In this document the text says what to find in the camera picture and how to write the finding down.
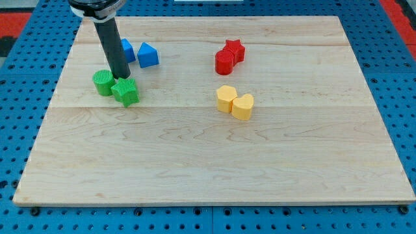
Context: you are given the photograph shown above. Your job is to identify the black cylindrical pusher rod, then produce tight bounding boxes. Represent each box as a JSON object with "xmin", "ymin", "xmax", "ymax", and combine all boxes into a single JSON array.
[{"xmin": 94, "ymin": 18, "xmax": 131, "ymax": 79}]

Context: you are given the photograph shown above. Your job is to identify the green star block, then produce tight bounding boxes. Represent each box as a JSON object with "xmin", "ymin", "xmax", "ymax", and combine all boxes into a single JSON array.
[{"xmin": 110, "ymin": 79, "xmax": 140, "ymax": 108}]

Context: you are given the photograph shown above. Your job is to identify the red star block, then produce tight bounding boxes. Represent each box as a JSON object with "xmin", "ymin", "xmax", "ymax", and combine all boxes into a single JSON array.
[{"xmin": 223, "ymin": 39, "xmax": 246, "ymax": 65}]

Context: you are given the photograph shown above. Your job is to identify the blue cube block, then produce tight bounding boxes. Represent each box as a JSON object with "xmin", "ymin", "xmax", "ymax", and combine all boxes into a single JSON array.
[{"xmin": 121, "ymin": 38, "xmax": 136, "ymax": 63}]

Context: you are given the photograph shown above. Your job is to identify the blue triangle block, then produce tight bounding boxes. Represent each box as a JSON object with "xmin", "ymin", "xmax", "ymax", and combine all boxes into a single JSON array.
[{"xmin": 137, "ymin": 42, "xmax": 159, "ymax": 68}]

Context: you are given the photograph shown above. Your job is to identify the green cylinder block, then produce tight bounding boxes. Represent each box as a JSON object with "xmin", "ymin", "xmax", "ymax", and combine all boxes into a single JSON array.
[{"xmin": 92, "ymin": 70, "xmax": 116, "ymax": 96}]

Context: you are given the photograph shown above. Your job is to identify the red cylinder block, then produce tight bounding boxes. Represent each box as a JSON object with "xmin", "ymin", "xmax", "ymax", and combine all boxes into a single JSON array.
[{"xmin": 215, "ymin": 50, "xmax": 234, "ymax": 75}]

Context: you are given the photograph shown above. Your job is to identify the yellow hexagon block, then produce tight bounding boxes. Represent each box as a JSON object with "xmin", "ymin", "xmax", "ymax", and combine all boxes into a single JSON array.
[{"xmin": 216, "ymin": 85, "xmax": 238, "ymax": 113}]

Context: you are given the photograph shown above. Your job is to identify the yellow heart block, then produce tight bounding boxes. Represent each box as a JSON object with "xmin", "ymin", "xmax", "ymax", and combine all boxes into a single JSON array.
[{"xmin": 231, "ymin": 94, "xmax": 254, "ymax": 121}]

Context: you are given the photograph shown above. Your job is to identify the wooden board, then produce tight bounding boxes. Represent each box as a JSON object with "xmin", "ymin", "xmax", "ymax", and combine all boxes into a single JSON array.
[{"xmin": 13, "ymin": 16, "xmax": 415, "ymax": 207}]

